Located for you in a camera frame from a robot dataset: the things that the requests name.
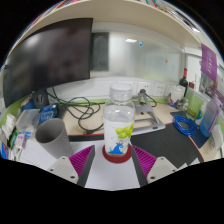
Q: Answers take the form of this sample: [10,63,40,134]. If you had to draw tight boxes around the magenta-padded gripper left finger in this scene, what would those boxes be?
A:
[47,144,97,188]

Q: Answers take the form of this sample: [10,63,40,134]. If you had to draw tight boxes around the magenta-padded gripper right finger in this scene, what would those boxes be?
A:
[130,144,178,188]

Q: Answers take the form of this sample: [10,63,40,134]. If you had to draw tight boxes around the clear printed water bottle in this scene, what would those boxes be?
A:
[102,83,136,157]

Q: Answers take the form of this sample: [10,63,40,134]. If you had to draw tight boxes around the black desk mat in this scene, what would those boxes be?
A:
[68,122,205,169]

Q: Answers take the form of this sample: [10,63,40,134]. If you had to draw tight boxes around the flat round red coaster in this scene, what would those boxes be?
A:
[101,143,133,164]

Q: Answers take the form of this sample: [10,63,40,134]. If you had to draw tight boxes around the grey ribbed cup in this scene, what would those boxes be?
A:
[34,117,75,160]

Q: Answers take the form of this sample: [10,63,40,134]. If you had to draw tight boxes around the white paper sheet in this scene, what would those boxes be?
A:
[19,139,141,192]

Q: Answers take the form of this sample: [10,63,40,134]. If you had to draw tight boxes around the grey metal laptop stand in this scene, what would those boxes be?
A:
[128,88,167,137]

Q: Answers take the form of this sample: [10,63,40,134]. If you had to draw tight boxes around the small blue packet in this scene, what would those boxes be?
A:
[39,103,60,124]

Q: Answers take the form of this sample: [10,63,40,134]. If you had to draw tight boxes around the clear plastic box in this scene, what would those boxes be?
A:
[14,108,42,133]

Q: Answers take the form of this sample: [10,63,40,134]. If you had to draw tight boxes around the green translucent tumbler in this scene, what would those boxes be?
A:
[185,87,204,121]

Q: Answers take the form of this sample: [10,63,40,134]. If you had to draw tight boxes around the white plastic jar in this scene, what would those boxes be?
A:
[168,84,186,104]

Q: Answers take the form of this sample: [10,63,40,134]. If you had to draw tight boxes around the blue round container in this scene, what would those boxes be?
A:
[20,98,37,111]

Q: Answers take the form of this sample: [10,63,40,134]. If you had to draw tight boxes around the white paper napkins pile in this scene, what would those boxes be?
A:
[0,113,18,143]

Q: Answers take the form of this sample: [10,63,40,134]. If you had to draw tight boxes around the dark wine bottle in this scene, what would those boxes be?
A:
[178,67,189,98]

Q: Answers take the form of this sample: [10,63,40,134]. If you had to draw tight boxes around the black computer monitor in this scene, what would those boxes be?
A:
[2,17,94,109]

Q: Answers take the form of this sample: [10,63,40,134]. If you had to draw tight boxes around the purple hanging banner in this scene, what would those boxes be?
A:
[200,43,218,84]

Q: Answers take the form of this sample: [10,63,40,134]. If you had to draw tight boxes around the black cables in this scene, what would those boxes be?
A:
[46,87,106,135]

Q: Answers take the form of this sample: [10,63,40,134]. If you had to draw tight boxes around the blue coiled cable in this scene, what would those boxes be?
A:
[172,114,200,137]

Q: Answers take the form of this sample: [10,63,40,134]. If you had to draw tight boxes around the white wall outlets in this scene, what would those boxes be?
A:
[136,80,168,97]

